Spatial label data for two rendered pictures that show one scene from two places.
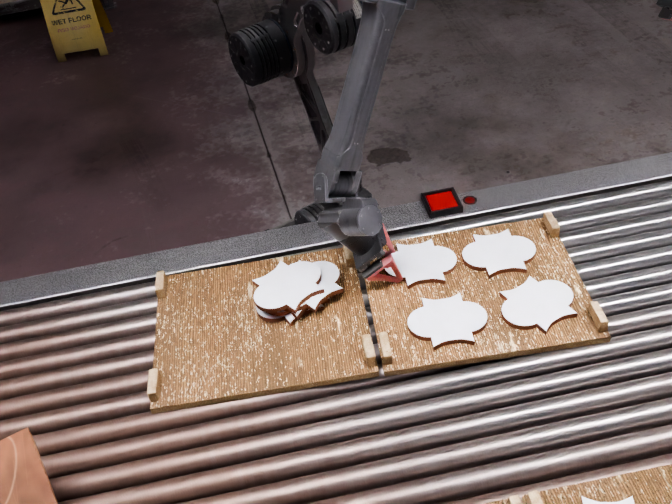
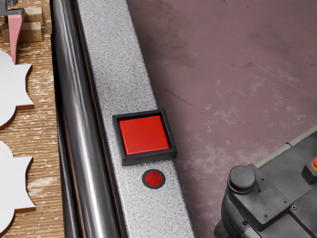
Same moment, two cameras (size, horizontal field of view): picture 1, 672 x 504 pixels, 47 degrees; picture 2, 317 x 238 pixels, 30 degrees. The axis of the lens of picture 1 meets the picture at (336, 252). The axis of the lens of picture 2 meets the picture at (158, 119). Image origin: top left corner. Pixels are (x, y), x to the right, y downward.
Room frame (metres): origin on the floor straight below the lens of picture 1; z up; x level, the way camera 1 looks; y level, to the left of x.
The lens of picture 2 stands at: (1.28, -0.73, 1.58)
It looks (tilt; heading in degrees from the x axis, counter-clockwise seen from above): 51 degrees down; 77
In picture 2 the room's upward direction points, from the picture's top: 7 degrees clockwise
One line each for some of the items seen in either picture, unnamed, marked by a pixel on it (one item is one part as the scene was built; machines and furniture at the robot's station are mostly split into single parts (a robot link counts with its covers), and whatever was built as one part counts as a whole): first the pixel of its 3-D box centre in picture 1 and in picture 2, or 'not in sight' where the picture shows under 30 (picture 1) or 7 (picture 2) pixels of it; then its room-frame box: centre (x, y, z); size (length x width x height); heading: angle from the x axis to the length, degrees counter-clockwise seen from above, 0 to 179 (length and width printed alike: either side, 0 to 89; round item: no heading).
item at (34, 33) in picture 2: not in sight; (22, 32); (1.21, -0.06, 0.95); 0.06 x 0.02 x 0.03; 1
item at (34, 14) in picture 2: (349, 254); (24, 17); (1.21, -0.03, 0.95); 0.06 x 0.02 x 0.03; 2
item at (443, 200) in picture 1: (441, 203); (143, 137); (1.37, -0.25, 0.92); 0.06 x 0.06 x 0.01; 5
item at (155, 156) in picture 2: (441, 202); (143, 136); (1.37, -0.25, 0.92); 0.08 x 0.08 x 0.02; 5
